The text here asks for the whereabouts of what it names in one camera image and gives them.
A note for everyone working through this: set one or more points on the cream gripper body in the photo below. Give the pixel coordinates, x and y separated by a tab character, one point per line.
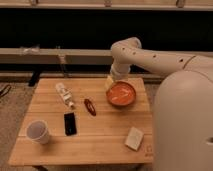
109	82

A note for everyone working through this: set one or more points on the orange ceramic bowl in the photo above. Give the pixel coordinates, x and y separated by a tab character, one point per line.
121	94

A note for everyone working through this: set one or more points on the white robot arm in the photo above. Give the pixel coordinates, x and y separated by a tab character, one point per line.
183	105

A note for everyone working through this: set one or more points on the white plastic bottle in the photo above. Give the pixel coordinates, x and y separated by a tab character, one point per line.
65	94

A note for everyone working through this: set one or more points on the black smartphone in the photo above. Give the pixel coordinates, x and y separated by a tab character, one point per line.
70	124

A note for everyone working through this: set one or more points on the wooden table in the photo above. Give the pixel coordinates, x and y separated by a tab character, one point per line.
99	139

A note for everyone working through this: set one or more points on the white sponge block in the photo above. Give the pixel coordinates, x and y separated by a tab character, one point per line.
134	138

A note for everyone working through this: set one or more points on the white paper cup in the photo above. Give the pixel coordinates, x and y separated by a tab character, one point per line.
38	131

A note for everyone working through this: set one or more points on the grey horizontal rail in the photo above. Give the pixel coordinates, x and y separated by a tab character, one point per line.
50	56

